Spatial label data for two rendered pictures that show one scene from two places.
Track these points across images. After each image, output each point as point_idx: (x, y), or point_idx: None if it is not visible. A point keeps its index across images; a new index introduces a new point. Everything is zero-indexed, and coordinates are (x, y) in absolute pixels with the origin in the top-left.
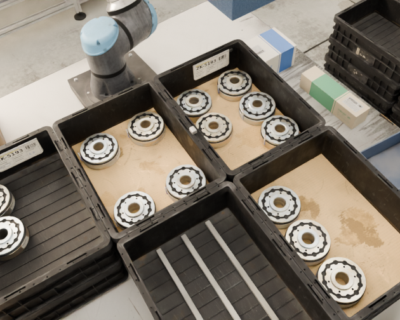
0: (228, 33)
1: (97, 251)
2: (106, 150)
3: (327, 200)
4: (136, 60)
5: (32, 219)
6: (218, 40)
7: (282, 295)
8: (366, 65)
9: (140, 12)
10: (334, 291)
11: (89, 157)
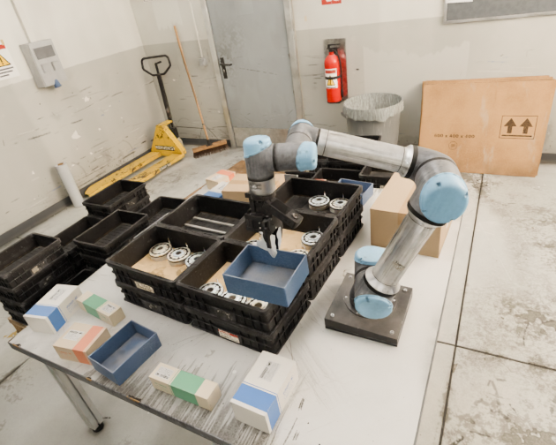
0: (331, 430)
1: None
2: (306, 237)
3: (172, 279)
4: (380, 329)
5: None
6: (334, 412)
7: None
8: None
9: (360, 282)
10: (162, 245)
11: (312, 232)
